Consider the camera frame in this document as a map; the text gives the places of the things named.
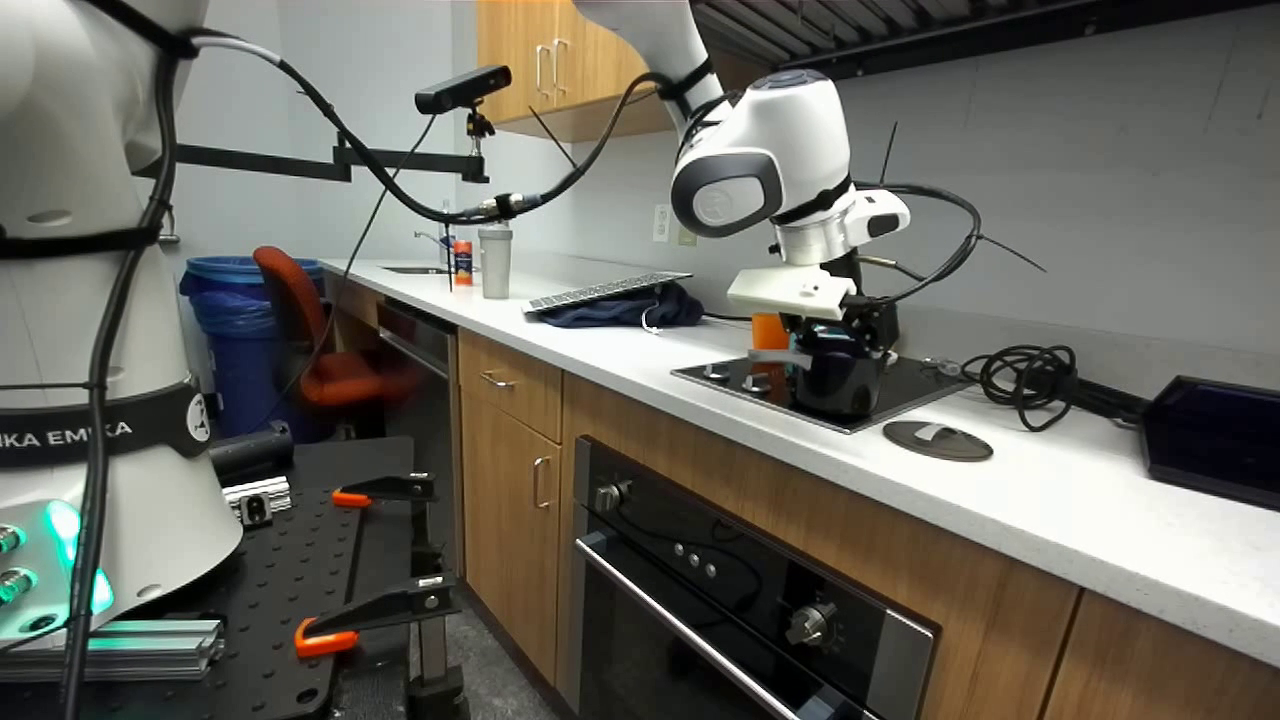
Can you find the built-in black oven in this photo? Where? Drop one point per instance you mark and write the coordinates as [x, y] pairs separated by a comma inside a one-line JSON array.
[[690, 615]]

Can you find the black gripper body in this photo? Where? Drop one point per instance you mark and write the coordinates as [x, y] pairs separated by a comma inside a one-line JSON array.
[[874, 326]]

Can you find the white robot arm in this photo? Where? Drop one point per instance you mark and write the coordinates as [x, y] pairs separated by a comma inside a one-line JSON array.
[[109, 494]]

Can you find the orange handled clamp back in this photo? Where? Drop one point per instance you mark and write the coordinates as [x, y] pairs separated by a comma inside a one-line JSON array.
[[371, 494]]

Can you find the wooden lower cabinet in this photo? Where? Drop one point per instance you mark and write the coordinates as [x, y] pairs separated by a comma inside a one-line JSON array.
[[515, 494]]

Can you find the red office chair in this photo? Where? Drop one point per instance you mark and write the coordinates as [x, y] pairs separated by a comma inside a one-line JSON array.
[[325, 379]]

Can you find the orange handled clamp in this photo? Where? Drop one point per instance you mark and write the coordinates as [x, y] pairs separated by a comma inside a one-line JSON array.
[[371, 494], [323, 638]]

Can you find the orange cup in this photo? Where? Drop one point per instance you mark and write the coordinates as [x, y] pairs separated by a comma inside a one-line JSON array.
[[768, 334]]

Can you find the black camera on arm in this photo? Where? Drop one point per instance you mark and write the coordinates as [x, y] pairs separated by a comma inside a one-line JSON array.
[[467, 89]]

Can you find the black pot with handle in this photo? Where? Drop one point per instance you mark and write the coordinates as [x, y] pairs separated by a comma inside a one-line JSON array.
[[832, 379]]

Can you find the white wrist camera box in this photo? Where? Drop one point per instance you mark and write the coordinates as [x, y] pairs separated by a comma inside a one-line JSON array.
[[792, 288]]

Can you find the black induction stove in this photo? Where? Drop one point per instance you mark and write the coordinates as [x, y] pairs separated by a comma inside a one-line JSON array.
[[765, 379]]

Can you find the black pot lid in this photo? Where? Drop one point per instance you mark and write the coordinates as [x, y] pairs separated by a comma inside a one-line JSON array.
[[939, 442]]

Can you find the orange handled clamp front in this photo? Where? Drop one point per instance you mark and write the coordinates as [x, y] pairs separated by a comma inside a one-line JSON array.
[[323, 638]]

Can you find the small orange can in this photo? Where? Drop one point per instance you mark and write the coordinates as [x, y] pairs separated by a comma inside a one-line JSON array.
[[463, 263]]

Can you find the dark blue cloth bag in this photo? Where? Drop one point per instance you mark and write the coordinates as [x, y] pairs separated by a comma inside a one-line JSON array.
[[662, 304]]

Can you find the steel water bottle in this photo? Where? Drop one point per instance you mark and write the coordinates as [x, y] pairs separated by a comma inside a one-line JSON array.
[[497, 263]]

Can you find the steel range hood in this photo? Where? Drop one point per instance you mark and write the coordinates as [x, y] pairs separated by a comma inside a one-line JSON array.
[[856, 39]]

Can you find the blue trash bin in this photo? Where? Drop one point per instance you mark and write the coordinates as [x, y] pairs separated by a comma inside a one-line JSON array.
[[237, 323]]

